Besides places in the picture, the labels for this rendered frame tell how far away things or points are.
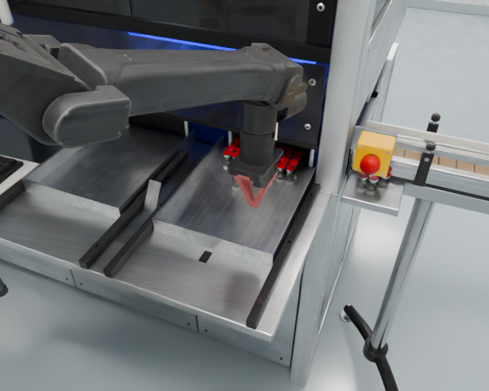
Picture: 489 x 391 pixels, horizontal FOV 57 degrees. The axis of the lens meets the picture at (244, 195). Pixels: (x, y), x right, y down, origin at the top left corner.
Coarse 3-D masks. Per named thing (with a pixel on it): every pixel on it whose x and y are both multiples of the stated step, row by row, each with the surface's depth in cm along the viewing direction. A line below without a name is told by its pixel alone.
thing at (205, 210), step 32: (192, 192) 102; (224, 192) 102; (256, 192) 102; (288, 192) 102; (160, 224) 90; (192, 224) 94; (224, 224) 94; (256, 224) 94; (288, 224) 89; (256, 256) 85
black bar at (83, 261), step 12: (180, 156) 110; (168, 168) 106; (156, 180) 102; (144, 192) 99; (132, 204) 96; (120, 216) 93; (132, 216) 94; (120, 228) 91; (108, 240) 88; (96, 252) 85; (84, 264) 83
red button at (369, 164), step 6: (366, 156) 90; (372, 156) 90; (360, 162) 91; (366, 162) 89; (372, 162) 89; (378, 162) 89; (360, 168) 91; (366, 168) 90; (372, 168) 90; (378, 168) 89; (366, 174) 91; (372, 174) 91
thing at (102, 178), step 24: (96, 144) 117; (120, 144) 117; (144, 144) 117; (168, 144) 117; (48, 168) 107; (72, 168) 109; (96, 168) 109; (120, 168) 109; (144, 168) 109; (48, 192) 99; (72, 192) 102; (96, 192) 102; (120, 192) 102
